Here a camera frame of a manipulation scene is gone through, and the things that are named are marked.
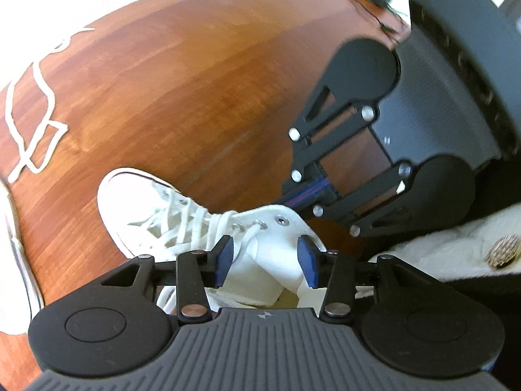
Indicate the white high-top canvas shoe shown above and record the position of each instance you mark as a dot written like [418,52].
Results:
[12,293]
[122,189]

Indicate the person's right forearm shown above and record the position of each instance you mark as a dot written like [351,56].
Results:
[500,191]

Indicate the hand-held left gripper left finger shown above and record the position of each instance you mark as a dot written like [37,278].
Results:
[224,261]

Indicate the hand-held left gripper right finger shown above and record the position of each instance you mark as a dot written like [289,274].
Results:
[305,264]

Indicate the white fuzzy cloth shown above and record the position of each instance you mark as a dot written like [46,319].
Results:
[447,252]

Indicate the white shoelace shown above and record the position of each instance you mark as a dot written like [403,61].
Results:
[187,211]
[14,175]

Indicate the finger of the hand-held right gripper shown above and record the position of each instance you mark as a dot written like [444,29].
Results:
[309,187]
[346,211]

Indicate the gold ribbed round button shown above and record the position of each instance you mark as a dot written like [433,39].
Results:
[504,251]

